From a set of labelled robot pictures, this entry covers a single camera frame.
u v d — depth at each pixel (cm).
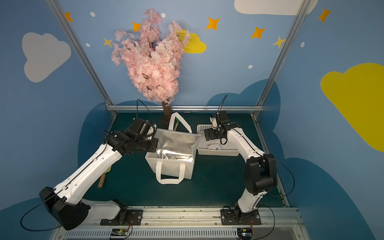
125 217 70
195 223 74
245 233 73
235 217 67
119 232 72
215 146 99
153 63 64
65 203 38
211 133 82
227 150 104
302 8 70
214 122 82
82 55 86
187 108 116
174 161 69
